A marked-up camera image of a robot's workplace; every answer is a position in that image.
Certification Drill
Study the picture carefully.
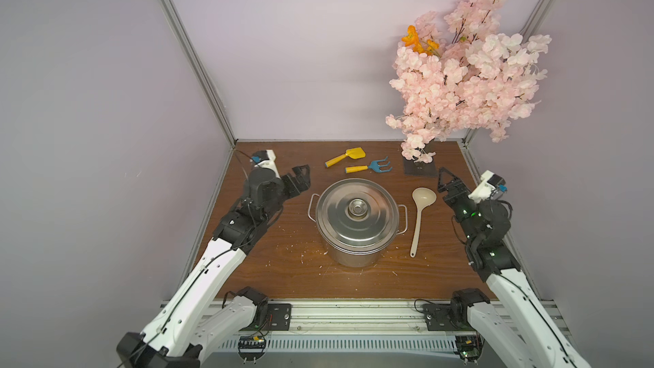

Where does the beige plastic ladle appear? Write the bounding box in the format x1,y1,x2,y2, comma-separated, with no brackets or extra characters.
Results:
410,187,437,258

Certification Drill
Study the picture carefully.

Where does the stainless steel pot lid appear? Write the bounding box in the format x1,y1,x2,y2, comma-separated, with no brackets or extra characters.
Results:
315,178,400,255

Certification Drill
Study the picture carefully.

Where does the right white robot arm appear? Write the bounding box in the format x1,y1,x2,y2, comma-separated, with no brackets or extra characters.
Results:
438,167,589,367

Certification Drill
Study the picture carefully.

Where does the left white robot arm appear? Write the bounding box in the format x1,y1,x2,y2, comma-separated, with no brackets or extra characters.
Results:
117,160,311,367

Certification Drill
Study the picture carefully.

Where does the yellow toy shovel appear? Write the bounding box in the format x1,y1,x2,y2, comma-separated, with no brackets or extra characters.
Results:
325,148,366,168

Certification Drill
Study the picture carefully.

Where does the blue yellow toy rake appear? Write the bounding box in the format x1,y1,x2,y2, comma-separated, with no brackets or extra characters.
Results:
345,157,393,174

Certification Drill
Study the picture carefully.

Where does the pink artificial blossom tree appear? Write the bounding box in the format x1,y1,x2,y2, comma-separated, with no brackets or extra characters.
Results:
386,0,552,164

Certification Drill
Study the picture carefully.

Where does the right circuit board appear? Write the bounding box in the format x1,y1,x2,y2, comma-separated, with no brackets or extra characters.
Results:
455,334,484,365

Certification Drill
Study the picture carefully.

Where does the circuit board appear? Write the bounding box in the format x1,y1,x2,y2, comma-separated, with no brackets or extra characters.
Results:
237,336,267,365
455,334,484,365

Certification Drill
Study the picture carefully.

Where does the left circuit board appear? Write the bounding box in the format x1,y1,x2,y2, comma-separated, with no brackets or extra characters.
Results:
237,336,267,365

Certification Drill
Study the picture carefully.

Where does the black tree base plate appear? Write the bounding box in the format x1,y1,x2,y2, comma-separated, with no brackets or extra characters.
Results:
404,159,438,177

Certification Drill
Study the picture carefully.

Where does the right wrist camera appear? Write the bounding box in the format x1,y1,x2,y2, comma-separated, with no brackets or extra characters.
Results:
468,170,508,204

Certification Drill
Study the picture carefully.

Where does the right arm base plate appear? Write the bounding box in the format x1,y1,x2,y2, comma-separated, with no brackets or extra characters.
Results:
420,303,461,332

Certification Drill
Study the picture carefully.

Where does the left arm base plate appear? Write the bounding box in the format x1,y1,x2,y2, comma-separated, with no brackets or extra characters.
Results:
245,303,292,332

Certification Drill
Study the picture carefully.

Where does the aluminium rail frame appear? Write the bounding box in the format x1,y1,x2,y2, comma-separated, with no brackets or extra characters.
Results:
150,298,573,354

